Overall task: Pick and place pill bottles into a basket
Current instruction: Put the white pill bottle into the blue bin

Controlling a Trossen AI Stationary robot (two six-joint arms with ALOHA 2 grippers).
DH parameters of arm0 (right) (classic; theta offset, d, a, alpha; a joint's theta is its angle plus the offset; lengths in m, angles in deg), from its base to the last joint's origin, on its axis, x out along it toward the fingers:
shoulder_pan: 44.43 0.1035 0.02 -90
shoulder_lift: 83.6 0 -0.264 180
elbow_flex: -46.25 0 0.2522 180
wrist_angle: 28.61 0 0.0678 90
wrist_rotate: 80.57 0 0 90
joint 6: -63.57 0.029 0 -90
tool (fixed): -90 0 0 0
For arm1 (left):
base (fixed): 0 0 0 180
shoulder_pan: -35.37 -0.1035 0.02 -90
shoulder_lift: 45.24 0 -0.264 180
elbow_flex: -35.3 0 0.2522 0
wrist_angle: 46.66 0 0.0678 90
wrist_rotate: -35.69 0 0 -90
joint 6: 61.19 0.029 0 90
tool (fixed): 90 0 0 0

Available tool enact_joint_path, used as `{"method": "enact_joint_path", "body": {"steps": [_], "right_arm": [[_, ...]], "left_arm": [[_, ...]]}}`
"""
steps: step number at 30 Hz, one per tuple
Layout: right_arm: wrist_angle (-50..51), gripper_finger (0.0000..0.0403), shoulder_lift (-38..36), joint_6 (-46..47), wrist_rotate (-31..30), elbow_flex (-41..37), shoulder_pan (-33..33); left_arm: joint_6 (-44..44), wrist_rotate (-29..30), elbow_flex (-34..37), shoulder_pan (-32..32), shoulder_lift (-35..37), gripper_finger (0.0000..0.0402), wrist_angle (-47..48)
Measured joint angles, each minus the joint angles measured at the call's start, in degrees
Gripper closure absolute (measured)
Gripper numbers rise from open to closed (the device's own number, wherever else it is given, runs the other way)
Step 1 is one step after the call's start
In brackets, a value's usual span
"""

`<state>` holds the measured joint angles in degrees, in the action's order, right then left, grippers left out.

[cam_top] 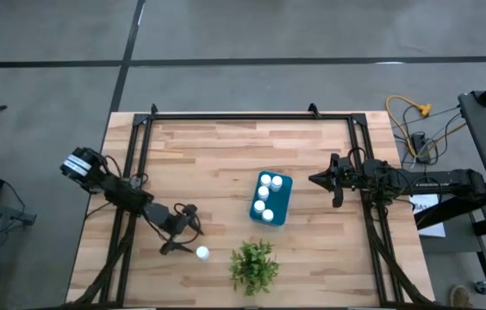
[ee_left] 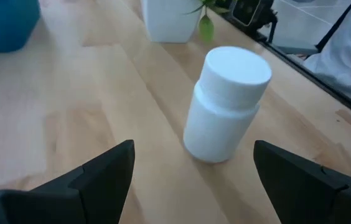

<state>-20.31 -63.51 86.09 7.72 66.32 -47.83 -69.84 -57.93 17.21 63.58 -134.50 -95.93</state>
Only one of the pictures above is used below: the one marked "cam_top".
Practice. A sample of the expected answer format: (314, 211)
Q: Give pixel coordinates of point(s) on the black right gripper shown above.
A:
(350, 177)

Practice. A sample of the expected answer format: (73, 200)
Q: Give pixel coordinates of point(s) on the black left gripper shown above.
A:
(177, 226)

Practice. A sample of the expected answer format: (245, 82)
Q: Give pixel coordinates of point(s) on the teal plastic basket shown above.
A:
(282, 202)

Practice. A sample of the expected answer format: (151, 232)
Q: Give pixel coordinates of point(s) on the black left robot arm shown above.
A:
(122, 196)

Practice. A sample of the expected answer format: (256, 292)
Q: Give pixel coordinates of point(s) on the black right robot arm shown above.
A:
(441, 183)

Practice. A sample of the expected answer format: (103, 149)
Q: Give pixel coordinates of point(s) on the potted green artificial plant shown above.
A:
(253, 267)

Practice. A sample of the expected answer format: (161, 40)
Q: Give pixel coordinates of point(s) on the black power strip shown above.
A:
(419, 144)

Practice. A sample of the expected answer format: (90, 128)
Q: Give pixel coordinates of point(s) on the white paper sheet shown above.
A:
(432, 219)

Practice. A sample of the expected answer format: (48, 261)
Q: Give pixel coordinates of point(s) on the person's shoe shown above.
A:
(460, 297)

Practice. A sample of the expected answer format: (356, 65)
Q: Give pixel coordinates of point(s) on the black caster wheel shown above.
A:
(481, 287)

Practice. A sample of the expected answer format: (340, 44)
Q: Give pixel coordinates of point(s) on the black metal table frame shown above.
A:
(247, 116)

